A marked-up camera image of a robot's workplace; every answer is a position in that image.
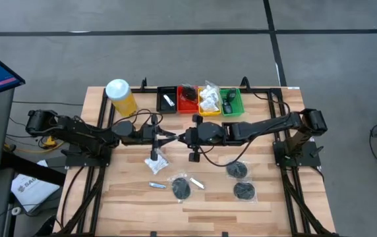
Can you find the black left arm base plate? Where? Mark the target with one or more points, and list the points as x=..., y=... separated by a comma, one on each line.
x=76, y=161

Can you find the yellow wipes canister white lid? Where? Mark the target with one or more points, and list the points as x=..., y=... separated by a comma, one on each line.
x=124, y=102

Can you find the white printed booklet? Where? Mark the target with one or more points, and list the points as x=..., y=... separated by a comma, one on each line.
x=32, y=192

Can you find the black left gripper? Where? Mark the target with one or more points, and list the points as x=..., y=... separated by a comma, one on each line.
x=147, y=135

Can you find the green plastic basket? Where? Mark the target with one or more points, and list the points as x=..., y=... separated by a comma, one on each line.
x=238, y=108

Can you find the small black table bracket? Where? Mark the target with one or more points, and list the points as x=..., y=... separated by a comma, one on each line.
x=225, y=234
x=153, y=234

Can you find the black aluminium table frame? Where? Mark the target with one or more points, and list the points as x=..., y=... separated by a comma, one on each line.
x=149, y=90

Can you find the yellow plastic basket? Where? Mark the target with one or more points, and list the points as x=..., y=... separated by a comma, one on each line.
x=210, y=114

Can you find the bagged white cotton swabs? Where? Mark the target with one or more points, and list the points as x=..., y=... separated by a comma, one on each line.
x=209, y=106
x=157, y=166
x=208, y=93

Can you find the black frame hook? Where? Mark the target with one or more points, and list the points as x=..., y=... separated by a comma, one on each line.
x=143, y=83
x=245, y=83

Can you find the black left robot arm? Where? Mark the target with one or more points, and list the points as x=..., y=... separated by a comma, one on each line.
x=83, y=131

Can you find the black plastic basket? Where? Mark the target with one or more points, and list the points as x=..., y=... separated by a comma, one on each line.
x=162, y=107

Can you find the bagged black round disc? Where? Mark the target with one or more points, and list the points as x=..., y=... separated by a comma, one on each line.
x=181, y=188
x=188, y=94
x=244, y=190
x=237, y=170

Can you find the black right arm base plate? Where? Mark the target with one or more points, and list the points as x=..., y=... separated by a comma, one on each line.
x=310, y=161

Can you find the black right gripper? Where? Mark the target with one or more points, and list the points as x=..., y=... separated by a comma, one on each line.
x=195, y=136

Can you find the white tape roll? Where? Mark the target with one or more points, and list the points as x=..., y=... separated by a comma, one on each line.
x=14, y=211

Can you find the red plastic basket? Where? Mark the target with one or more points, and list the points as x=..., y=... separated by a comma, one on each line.
x=183, y=108

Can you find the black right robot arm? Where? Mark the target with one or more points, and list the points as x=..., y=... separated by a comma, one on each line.
x=261, y=128

